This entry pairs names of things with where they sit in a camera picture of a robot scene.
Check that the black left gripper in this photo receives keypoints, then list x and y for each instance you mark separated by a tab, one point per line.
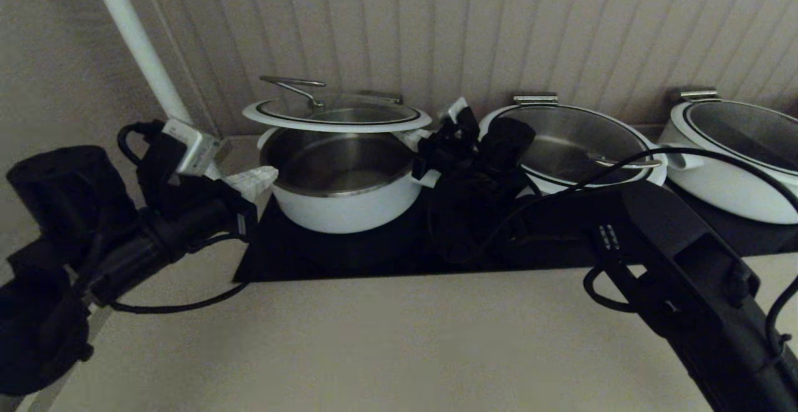
199	212

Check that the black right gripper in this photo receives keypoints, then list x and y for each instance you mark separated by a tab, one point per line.
458	162

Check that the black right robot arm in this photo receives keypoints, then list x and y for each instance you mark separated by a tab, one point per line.
686	275

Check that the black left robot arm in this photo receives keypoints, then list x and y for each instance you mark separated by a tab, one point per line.
50	244

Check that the white round pot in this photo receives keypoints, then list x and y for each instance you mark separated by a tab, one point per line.
349	212
542	186
748	200

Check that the wide black glass cooktop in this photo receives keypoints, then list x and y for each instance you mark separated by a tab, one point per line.
349	256

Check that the white metal pole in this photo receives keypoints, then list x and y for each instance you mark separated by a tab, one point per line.
131	25

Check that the narrow black glass cooktop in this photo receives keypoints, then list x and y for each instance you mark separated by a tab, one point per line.
748	237

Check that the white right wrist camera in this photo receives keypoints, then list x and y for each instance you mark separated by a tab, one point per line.
455	110

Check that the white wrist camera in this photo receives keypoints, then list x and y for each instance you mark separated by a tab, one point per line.
193	147
455	110

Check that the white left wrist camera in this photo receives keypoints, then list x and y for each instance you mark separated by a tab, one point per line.
193	147

